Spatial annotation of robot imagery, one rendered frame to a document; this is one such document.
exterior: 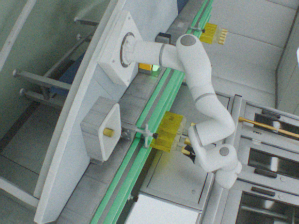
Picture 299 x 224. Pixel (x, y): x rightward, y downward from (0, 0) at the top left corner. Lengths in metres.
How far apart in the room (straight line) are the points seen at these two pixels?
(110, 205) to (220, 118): 0.59
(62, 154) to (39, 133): 0.74
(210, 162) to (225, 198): 0.49
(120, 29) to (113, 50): 0.10
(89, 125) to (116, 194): 0.34
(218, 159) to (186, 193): 0.45
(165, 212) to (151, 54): 0.75
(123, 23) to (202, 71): 0.38
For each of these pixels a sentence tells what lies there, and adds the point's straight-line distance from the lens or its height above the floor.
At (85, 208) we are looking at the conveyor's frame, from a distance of 1.18.
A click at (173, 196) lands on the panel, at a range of 1.41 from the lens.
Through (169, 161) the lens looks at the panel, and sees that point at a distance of 1.51.
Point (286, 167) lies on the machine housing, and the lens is 1.76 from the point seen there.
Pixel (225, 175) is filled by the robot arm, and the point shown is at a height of 1.35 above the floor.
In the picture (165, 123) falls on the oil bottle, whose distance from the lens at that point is 1.47.
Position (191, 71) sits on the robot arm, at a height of 1.11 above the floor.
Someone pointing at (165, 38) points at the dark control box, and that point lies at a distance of 1.74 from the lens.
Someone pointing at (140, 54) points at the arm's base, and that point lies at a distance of 1.11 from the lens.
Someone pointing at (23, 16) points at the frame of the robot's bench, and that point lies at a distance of 1.49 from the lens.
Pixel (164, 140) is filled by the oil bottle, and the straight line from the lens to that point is 1.40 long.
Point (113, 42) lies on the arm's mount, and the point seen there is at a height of 0.79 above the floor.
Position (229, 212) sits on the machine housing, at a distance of 1.47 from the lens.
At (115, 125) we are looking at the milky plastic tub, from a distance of 1.24.
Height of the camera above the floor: 1.22
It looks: 13 degrees down
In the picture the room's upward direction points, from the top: 107 degrees clockwise
